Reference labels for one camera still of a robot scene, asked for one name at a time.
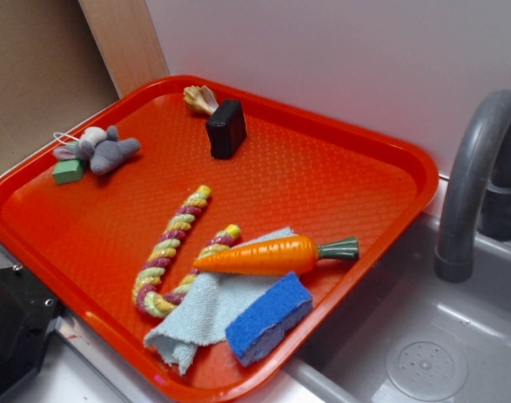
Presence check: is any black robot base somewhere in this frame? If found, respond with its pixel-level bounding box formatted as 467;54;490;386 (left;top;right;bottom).
0;264;61;402

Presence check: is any black box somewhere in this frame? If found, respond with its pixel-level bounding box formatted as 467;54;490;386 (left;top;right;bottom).
206;99;247;160

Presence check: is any orange plastic tray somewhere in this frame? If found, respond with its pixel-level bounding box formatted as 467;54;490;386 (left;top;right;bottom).
0;76;438;402

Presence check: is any orange plastic carrot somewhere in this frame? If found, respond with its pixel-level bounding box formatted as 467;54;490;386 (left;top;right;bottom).
192;235;359;276

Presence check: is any light blue towel cloth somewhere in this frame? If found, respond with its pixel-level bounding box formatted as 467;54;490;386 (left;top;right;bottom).
143;227;297;376

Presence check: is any blue sponge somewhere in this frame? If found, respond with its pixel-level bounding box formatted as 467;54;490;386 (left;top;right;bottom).
225;273;314;367

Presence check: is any beige seashell toy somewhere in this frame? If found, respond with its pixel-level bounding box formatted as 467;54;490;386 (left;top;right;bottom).
183;86;219;116

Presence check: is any grey plush elephant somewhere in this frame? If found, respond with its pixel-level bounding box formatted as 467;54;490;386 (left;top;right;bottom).
53;126;141;175

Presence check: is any green block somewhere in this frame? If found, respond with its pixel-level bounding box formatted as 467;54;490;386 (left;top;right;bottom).
52;160;87;185

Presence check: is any grey toy sink basin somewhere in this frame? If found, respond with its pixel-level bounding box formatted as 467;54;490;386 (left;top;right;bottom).
285;215;511;402

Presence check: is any wooden board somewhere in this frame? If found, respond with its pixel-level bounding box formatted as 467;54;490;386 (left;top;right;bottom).
79;0;169;97

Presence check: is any grey plastic faucet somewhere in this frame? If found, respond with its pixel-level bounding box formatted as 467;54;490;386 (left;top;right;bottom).
435;89;511;283

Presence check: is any multicolour rope toy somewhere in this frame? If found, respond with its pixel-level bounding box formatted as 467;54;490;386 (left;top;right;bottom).
132;185;242;319

